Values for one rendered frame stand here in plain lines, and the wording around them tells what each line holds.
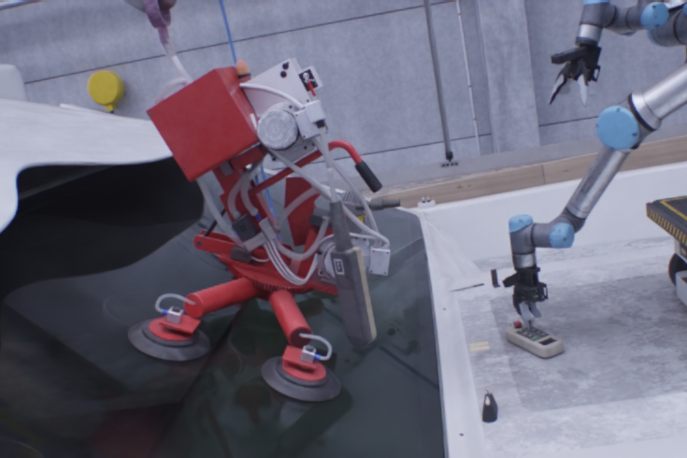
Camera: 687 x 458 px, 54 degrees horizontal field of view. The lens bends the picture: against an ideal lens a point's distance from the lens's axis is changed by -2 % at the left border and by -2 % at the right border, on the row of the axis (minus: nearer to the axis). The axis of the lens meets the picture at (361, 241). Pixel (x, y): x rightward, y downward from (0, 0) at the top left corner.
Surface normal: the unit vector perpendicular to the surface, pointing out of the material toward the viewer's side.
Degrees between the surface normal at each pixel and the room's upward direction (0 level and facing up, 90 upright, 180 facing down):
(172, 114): 90
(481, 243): 90
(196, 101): 90
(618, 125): 94
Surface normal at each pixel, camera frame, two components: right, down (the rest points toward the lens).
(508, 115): -0.07, 0.28
